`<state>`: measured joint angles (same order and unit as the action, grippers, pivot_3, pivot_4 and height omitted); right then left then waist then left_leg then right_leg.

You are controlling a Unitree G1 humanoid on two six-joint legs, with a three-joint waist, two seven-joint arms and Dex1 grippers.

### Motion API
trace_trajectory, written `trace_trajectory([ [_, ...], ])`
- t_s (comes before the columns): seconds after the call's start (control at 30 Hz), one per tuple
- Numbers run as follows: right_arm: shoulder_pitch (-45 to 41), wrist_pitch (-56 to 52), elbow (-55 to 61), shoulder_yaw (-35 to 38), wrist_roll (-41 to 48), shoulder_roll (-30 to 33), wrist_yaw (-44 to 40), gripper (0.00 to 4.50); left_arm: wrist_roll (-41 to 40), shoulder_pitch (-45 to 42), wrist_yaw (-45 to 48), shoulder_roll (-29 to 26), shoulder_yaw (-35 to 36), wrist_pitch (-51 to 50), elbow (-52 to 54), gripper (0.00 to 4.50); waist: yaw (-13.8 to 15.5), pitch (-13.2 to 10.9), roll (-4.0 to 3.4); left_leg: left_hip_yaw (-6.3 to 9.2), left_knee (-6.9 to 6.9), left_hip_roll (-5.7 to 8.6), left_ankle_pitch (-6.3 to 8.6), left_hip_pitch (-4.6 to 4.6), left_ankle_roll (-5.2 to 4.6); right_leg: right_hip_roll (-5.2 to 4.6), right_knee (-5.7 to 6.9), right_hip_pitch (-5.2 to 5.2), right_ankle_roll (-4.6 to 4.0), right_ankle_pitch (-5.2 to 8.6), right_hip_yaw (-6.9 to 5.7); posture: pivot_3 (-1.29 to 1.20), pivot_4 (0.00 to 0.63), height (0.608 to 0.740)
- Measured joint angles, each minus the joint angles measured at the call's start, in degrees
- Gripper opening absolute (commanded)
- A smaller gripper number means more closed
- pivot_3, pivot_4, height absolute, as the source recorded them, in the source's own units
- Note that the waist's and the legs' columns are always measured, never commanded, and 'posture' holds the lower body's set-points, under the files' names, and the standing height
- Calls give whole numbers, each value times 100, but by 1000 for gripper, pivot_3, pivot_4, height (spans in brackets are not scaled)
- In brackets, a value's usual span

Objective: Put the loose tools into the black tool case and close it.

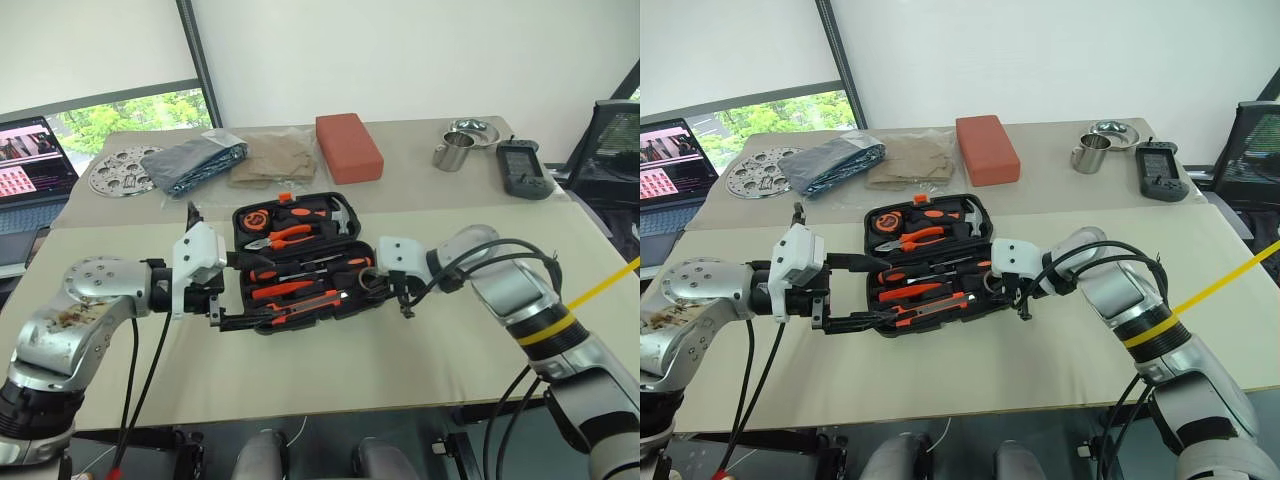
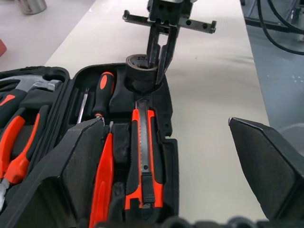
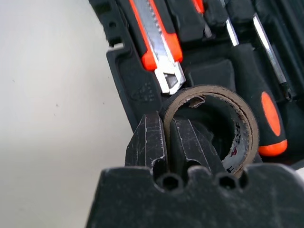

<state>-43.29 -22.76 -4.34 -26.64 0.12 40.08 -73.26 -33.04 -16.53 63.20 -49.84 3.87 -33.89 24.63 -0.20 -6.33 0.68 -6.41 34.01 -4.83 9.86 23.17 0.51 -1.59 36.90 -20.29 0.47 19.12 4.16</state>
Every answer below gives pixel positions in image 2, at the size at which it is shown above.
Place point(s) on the black tape roll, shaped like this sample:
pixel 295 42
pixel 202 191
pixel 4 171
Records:
pixel 140 76

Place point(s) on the orange tester pen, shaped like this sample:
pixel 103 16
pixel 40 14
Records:
pixel 102 178

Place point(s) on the stainless steel cup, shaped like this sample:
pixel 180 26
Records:
pixel 33 6

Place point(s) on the black tool case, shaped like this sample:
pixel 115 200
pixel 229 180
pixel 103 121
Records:
pixel 166 116

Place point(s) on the orange black utility knife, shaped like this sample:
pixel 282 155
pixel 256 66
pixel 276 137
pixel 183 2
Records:
pixel 143 147

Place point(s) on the steel claw hammer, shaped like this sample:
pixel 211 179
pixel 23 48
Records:
pixel 45 85

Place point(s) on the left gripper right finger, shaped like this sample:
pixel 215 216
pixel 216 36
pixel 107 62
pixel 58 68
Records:
pixel 273 171

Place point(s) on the red rectangular block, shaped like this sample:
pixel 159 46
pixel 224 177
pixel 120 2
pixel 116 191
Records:
pixel 2 48

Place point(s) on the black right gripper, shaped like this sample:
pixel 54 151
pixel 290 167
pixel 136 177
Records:
pixel 166 10

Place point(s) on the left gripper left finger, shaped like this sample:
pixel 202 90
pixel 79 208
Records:
pixel 59 180

